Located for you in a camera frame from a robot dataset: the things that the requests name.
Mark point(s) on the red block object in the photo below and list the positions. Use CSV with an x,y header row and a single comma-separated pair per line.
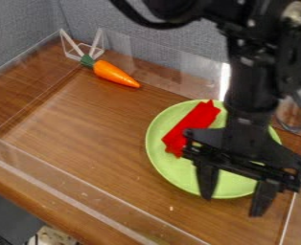
x,y
199,118

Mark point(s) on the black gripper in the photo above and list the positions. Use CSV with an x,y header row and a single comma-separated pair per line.
x,y
243,149

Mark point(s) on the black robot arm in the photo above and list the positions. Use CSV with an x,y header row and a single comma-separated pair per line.
x,y
261,30

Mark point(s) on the green round plate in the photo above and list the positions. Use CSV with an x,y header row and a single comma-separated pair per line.
x,y
177,170

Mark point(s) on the clear acrylic enclosure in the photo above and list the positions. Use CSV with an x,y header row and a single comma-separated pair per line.
x,y
73,164

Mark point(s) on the orange toy carrot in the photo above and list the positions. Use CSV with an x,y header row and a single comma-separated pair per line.
x,y
108,71

